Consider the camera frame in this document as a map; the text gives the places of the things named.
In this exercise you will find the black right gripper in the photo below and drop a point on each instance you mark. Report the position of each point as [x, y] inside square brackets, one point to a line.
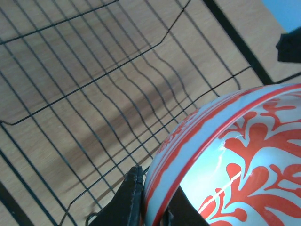
[289, 47]

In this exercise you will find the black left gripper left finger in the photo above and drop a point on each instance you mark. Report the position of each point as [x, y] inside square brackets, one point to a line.
[124, 208]

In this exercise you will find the black wire dish rack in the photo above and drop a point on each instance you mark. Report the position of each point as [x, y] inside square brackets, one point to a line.
[90, 88]

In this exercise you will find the orange floral white bowl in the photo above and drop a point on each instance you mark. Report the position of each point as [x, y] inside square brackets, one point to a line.
[237, 160]

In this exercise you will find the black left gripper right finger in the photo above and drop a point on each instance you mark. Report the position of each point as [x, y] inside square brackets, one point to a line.
[180, 212]

